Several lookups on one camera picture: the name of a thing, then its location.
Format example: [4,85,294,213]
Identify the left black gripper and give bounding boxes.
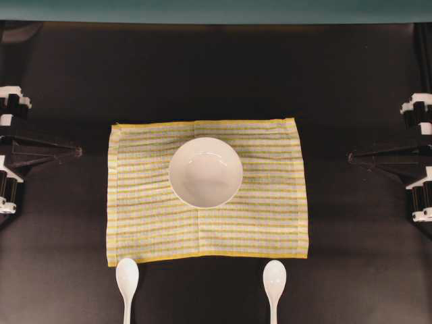
[0,85,84,215]

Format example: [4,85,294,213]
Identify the white chinese spoon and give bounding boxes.
[263,260,287,324]
[115,258,139,324]

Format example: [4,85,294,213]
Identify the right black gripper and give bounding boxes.
[347,93,431,221]

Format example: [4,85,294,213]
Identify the white ceramic bowl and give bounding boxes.
[168,137,243,209]

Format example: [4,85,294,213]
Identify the yellow striped cloth placemat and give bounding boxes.
[106,118,308,267]

